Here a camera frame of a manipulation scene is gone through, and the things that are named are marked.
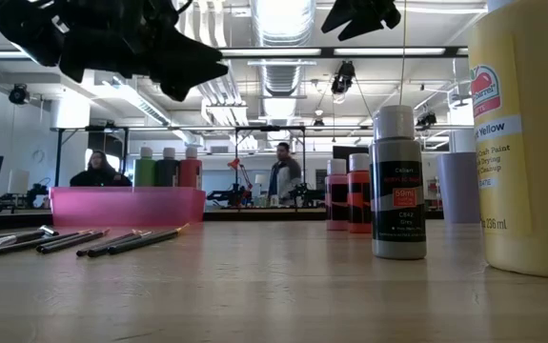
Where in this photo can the lavender plastic cup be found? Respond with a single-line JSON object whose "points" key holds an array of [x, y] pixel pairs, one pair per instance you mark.
{"points": [[459, 188]]}

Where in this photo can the large yellow paint bottle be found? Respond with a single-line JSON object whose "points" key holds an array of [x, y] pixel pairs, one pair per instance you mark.
{"points": [[526, 167]]}

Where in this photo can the large green paint bottle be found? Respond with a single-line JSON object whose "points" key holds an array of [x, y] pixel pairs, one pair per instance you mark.
{"points": [[145, 169]]}

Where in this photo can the white lamp shade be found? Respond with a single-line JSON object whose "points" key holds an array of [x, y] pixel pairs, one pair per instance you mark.
{"points": [[18, 182]]}

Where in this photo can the large black paint bottle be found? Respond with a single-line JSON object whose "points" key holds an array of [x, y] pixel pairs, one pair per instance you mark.
{"points": [[166, 169]]}

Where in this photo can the small pink paint bottle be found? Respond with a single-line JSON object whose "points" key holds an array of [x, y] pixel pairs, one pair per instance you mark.
{"points": [[337, 195]]}

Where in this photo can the black overhead light bar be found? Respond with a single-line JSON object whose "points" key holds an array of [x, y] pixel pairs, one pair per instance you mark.
{"points": [[327, 51]]}

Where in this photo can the small red paint bottle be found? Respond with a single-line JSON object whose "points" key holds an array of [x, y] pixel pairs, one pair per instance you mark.
{"points": [[360, 193]]}

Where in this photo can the black aluminium table frame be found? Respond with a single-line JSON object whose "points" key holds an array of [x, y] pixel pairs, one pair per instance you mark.
{"points": [[264, 215]]}

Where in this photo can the large red paint bottle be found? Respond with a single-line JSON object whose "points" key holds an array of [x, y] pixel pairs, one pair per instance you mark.
{"points": [[190, 169]]}

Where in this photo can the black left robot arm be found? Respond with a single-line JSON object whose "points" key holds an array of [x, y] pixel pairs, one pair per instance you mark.
{"points": [[16, 24]]}

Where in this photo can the black ceiling spotlight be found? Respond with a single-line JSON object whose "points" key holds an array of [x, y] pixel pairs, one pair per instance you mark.
{"points": [[342, 76], [426, 119], [18, 94]]}

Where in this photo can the black background screen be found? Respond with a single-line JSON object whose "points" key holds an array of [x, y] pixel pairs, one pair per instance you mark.
{"points": [[342, 151]]}

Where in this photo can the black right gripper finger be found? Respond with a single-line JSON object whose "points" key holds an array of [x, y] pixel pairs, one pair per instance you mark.
{"points": [[361, 26], [342, 14]]}

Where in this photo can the silver ceiling duct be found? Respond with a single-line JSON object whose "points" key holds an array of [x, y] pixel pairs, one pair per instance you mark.
{"points": [[283, 76]]}

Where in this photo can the black paintbrush wide silver ferrule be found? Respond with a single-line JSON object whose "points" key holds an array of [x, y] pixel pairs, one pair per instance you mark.
{"points": [[2, 243]]}

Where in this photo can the small grey paint bottle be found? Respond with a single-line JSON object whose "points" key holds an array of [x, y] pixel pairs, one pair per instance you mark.
{"points": [[399, 190]]}

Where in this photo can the pink plastic bin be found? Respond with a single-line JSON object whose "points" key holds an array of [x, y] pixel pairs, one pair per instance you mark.
{"points": [[126, 207]]}

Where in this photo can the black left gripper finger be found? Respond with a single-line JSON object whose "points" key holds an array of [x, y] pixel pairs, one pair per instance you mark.
{"points": [[188, 83], [188, 52]]}

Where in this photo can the black metal frame station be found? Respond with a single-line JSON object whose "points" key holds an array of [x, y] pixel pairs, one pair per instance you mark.
{"points": [[269, 128]]}

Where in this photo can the background robot with red lamp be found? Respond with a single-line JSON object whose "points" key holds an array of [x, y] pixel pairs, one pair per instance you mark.
{"points": [[235, 190]]}

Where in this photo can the person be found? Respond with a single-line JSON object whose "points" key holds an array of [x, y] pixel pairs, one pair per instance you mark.
{"points": [[284, 176], [99, 174]]}

